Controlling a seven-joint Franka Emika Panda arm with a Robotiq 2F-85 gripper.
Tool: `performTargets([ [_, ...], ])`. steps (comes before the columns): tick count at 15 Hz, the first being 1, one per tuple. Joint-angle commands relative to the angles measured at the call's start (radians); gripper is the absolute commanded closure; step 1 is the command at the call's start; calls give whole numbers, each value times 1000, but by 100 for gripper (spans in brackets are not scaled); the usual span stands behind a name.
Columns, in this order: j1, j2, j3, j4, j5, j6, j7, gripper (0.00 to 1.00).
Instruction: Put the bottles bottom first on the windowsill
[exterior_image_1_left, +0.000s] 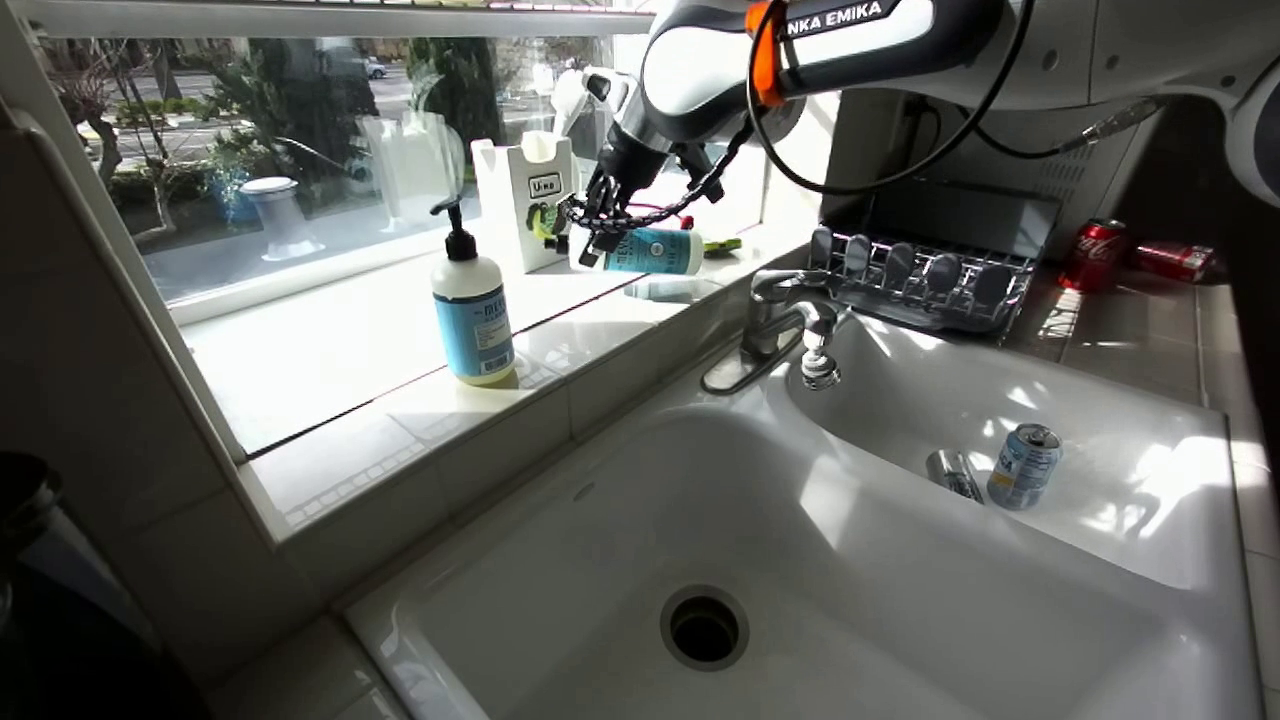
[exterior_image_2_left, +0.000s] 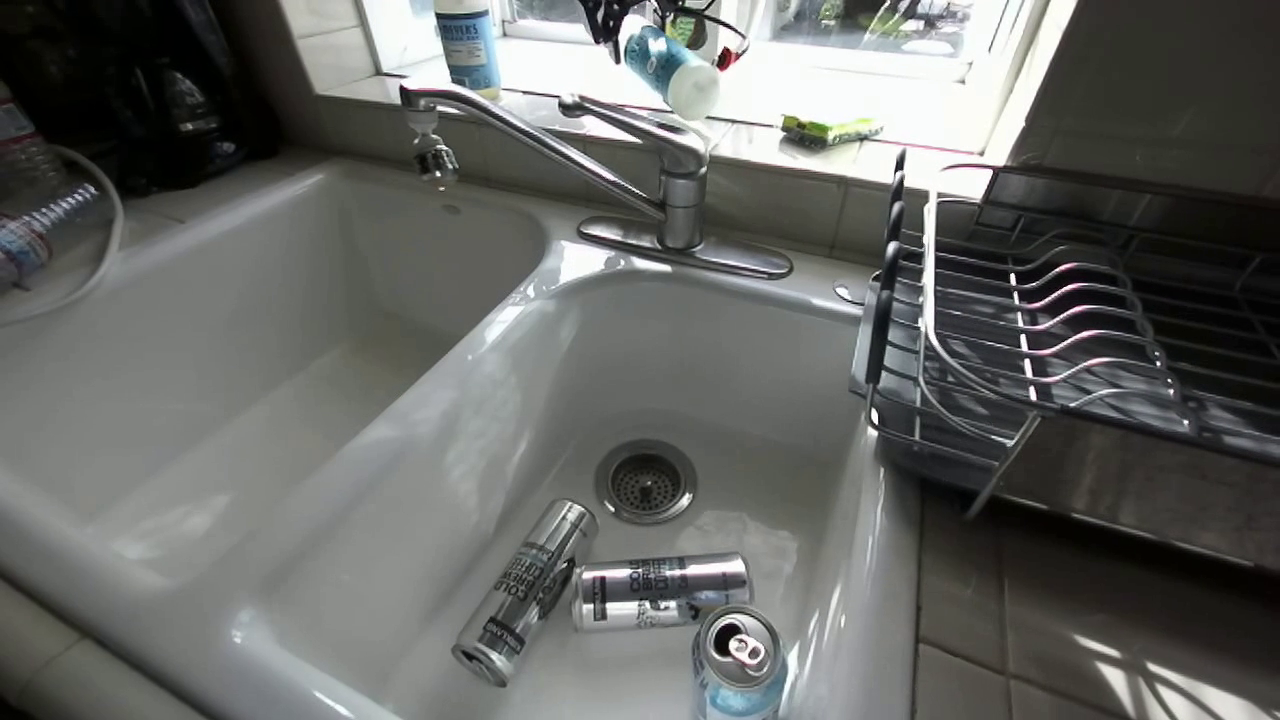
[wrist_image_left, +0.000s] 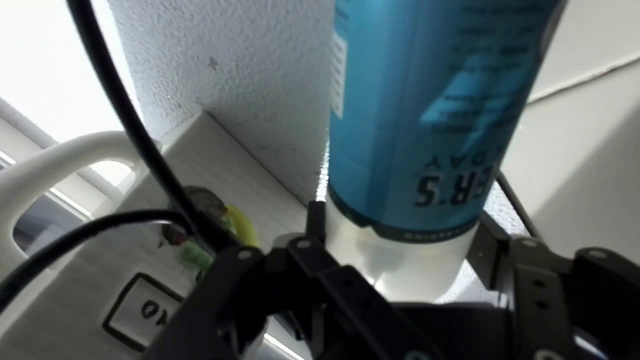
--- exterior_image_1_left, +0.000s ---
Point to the white garden pedestal outside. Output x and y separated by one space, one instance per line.
279 213

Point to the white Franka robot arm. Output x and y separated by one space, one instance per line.
934 55

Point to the dark open sink drain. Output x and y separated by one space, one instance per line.
702 631

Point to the light blue drink can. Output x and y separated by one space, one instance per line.
1026 466

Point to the green scrub sponge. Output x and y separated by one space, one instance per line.
722 251

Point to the white carton brush holder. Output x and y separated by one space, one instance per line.
514 200

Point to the white double basin sink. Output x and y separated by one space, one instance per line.
825 563

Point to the chrome sink faucet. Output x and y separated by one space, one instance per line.
780 326

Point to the white bottle blue label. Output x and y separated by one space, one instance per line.
665 251

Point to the red soda cans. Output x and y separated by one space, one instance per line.
1133 259

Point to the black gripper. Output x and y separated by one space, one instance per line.
634 166

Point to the metal dish rack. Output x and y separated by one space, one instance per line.
946 280

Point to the pump soap bottle blue label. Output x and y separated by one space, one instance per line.
474 314

